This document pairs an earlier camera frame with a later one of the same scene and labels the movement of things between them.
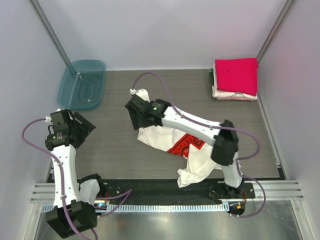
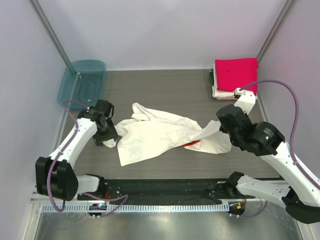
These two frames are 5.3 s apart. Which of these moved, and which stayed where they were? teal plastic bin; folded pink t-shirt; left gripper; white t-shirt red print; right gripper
Moved: left gripper; right gripper; white t-shirt red print
Stayed: folded pink t-shirt; teal plastic bin
